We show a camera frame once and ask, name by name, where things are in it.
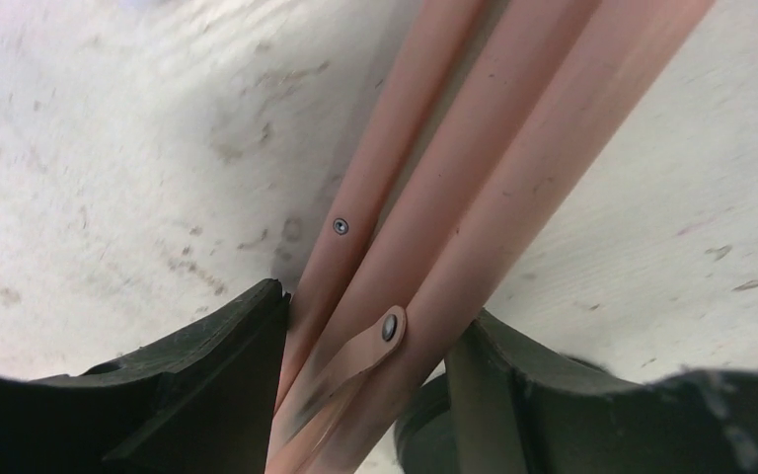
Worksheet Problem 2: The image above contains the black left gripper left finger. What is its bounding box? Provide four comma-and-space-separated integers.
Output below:
0, 278, 289, 473

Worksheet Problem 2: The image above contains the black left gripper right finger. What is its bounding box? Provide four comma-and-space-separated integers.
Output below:
394, 312, 758, 473

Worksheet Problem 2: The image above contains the pink perforated music stand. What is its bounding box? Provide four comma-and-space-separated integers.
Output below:
265, 1, 712, 473

